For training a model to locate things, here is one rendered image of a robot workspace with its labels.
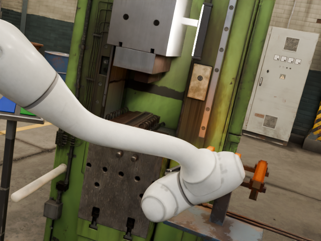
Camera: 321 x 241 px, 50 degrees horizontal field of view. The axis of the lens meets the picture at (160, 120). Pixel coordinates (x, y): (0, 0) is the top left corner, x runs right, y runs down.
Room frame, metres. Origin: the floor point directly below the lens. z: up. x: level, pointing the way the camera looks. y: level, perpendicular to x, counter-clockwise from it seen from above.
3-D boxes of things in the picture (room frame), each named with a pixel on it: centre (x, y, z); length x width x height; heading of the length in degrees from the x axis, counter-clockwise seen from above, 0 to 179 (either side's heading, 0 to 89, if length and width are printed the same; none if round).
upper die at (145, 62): (1.87, 0.14, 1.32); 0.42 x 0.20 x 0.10; 169
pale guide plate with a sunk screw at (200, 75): (1.73, -0.15, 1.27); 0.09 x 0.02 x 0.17; 79
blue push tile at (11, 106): (1.56, 0.72, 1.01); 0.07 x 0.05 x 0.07; 104
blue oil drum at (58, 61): (6.10, 1.94, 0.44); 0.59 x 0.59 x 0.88
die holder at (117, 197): (1.87, 0.09, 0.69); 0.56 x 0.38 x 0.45; 169
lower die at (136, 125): (1.87, 0.14, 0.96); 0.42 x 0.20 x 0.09; 169
